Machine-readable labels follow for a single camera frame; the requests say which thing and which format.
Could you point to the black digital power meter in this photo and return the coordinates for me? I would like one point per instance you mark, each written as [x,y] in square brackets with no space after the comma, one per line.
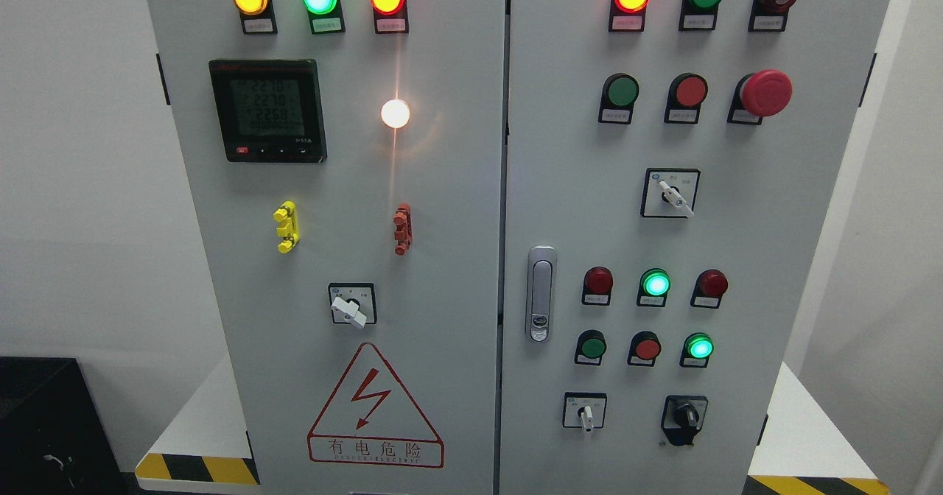
[269,110]

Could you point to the small green lit button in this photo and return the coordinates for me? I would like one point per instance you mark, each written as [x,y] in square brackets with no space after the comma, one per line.
[697,350]

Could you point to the white pointer rotary switch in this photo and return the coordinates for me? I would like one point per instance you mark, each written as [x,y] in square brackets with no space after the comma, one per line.
[669,193]

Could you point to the small green push button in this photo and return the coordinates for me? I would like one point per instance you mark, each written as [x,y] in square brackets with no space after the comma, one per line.
[590,348]

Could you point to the grey left cabinet door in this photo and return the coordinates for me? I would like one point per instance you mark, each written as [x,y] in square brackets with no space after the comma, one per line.
[436,306]

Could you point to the dark red indicator light left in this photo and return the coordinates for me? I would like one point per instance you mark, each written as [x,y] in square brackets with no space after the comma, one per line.
[597,286]

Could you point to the red-rimmed yellow indicator light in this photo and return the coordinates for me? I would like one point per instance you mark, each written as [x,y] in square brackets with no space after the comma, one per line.
[390,16]

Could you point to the silver door latch handle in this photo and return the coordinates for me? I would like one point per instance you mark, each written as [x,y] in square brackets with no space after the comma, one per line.
[539,296]

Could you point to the small white selector switch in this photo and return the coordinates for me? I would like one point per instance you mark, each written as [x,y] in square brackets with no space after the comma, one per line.
[584,411]

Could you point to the white base platform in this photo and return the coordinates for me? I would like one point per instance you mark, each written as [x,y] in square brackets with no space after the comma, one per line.
[205,449]

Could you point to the red emergency stop button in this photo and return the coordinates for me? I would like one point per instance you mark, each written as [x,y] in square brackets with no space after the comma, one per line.
[760,95]

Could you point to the red terminal connector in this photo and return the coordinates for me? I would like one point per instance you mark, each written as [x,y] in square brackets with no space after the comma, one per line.
[403,230]

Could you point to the dark red buzzer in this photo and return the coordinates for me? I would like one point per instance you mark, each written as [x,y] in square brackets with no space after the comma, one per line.
[769,15]

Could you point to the green lit indicator light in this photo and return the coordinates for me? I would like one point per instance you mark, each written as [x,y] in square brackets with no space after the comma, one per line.
[325,16]

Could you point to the dark red indicator light right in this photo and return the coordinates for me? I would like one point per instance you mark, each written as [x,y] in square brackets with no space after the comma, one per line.
[709,288]

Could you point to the grey right cabinet door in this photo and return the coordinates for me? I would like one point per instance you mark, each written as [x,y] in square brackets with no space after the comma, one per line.
[576,185]

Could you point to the white glowing lamp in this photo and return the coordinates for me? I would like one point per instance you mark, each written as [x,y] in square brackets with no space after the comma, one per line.
[395,113]

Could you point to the red electric hazard warning sticker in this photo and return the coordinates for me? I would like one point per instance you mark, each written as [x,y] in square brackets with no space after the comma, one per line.
[371,418]

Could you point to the small red push button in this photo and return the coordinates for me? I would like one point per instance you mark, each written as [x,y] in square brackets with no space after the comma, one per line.
[644,349]

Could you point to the green unlit indicator light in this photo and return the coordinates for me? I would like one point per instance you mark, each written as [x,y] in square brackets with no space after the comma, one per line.
[698,15]

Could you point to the black box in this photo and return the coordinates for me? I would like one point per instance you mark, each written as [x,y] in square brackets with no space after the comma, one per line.
[52,441]

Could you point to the dark red indicator light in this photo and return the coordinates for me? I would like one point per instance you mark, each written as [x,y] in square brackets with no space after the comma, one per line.
[709,288]
[597,286]

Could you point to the yellow terminal connector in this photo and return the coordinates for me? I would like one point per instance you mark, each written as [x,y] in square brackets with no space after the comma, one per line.
[287,226]

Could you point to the green lit indicator middle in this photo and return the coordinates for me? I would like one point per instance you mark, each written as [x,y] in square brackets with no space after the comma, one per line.
[654,285]

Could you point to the white lever selector switch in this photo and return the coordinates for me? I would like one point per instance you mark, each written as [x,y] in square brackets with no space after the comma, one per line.
[353,304]

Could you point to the grey cabinet door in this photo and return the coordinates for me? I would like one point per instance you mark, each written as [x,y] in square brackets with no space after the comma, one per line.
[436,306]
[576,185]

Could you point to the black knob selector switch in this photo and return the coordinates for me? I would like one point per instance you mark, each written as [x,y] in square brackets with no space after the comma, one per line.
[682,418]

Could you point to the red lit indicator light right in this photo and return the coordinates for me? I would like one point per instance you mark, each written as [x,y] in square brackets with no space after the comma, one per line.
[627,15]

